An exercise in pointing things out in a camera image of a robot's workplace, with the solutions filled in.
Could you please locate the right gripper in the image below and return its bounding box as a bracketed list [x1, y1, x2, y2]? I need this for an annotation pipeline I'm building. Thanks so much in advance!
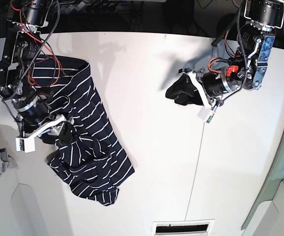
[11, 94, 74, 146]

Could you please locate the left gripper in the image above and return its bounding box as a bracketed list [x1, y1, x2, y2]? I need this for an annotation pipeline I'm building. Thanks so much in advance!
[165, 68, 230, 107]

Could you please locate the navy white striped t-shirt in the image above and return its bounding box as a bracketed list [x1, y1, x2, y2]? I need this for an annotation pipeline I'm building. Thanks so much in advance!
[32, 55, 135, 206]

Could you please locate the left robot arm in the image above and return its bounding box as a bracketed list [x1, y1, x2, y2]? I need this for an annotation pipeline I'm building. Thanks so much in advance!
[165, 0, 284, 109]

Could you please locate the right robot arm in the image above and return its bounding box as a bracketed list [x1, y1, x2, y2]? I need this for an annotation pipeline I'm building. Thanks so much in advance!
[0, 0, 73, 152]

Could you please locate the black power strip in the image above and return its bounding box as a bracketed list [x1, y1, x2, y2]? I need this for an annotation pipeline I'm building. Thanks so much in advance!
[85, 0, 119, 13]

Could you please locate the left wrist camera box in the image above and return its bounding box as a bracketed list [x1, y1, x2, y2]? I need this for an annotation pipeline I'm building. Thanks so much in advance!
[197, 107, 216, 123]

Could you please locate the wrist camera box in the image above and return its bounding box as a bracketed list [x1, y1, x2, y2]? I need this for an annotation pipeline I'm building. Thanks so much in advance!
[197, 107, 216, 123]
[15, 137, 35, 153]

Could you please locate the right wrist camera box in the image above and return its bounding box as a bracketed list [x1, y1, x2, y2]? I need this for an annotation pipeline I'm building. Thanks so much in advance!
[15, 137, 35, 153]

